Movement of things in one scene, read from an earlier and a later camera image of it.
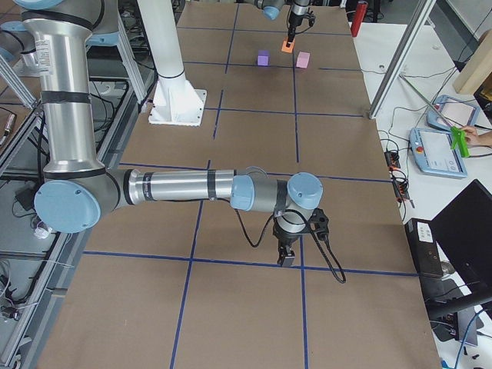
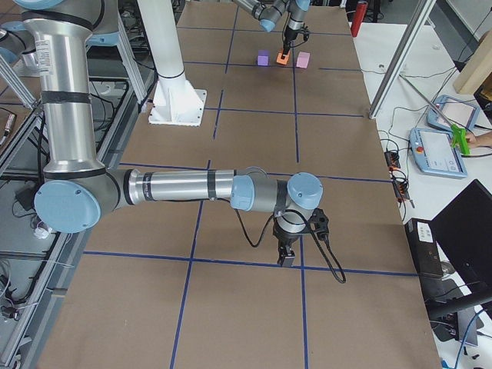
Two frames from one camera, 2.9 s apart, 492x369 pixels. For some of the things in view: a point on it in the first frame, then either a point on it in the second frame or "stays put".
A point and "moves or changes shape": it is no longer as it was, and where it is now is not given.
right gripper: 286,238 stays put
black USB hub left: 392,159 stays put
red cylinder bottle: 358,18 stays put
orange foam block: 287,49 moves or changes shape
